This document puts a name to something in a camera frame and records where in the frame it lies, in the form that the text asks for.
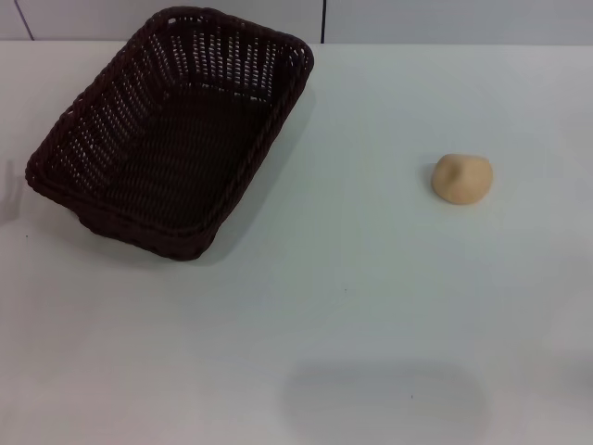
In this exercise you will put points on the black wicker basket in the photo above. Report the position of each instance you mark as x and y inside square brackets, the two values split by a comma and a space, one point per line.
[162, 153]

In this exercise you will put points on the beige bread bun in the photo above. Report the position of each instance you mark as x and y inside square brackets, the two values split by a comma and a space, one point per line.
[463, 178]

